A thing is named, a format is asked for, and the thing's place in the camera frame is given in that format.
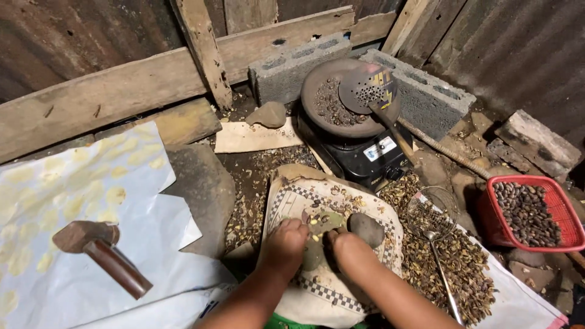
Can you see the flat grey anvil stone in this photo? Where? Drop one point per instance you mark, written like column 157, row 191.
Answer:
column 313, row 256

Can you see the perforated metal skimmer ladle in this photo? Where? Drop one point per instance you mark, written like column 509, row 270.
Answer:
column 370, row 87

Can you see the person's left fingers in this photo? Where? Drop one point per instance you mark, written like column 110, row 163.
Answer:
column 297, row 226

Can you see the black gas stove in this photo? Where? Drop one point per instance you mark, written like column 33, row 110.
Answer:
column 361, row 157

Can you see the roasted nuts in pan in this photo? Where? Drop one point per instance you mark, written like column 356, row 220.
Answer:
column 333, row 107

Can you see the large grey rock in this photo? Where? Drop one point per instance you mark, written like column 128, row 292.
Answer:
column 203, row 192

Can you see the person's right hand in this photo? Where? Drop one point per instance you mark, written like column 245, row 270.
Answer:
column 345, row 251

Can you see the white woven plastic sack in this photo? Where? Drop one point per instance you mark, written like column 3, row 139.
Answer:
column 512, row 301

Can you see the weathered grey brick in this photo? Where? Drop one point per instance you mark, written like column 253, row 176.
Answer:
column 539, row 142

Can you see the round dark roasting pan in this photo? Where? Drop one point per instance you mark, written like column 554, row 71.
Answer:
column 320, row 119

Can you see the person's green clothing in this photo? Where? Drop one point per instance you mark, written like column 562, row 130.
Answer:
column 285, row 323

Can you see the torn cardboard piece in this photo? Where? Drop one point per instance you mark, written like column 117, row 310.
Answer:
column 256, row 136

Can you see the grey concrete block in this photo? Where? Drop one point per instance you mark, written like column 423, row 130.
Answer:
column 292, row 68
column 429, row 98

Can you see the upright wooden post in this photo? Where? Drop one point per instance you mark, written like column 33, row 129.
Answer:
column 203, row 50

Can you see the red plastic basket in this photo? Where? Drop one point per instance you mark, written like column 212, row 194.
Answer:
column 562, row 205

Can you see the long wooden plank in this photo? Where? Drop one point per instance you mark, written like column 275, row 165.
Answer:
column 114, row 98

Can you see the person's right fingers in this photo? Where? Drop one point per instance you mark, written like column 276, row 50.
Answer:
column 334, row 234

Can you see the white paper sheet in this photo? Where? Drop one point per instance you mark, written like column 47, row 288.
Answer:
column 91, row 219

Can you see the slanted wooden beam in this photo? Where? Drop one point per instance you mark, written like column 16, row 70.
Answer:
column 404, row 25

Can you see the spread of pale nut kernels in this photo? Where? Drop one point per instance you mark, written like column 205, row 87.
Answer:
column 87, row 182

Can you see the short wooden board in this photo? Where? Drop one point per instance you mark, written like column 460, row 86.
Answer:
column 183, row 122

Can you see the heap of dark unshelled nuts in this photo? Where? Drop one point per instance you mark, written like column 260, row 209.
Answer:
column 525, row 212

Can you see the beige checkered-print sack cloth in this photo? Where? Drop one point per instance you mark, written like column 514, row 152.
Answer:
column 329, row 292

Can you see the person's left hand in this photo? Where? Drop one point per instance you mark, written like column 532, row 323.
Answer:
column 285, row 244

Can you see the heap of broken nut shells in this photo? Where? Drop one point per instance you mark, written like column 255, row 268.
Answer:
column 457, row 265

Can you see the small grey stone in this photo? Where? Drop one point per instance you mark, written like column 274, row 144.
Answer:
column 268, row 114

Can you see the dark round pounding stone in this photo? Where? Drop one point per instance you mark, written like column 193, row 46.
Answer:
column 367, row 228

